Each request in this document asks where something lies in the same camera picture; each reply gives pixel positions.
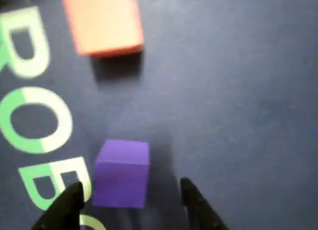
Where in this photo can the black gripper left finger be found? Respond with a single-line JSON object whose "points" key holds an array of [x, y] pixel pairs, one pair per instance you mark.
{"points": [[64, 210]]}

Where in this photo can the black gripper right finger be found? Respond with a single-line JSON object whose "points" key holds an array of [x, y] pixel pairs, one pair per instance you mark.
{"points": [[198, 212]]}

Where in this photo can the purple cube block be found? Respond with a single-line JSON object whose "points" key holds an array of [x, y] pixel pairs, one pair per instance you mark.
{"points": [[121, 177]]}

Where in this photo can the orange cube block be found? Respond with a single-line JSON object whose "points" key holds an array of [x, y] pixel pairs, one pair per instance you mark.
{"points": [[104, 21]]}

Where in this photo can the black WOWROBO printed mat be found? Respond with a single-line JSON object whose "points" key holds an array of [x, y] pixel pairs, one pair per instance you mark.
{"points": [[223, 103]]}

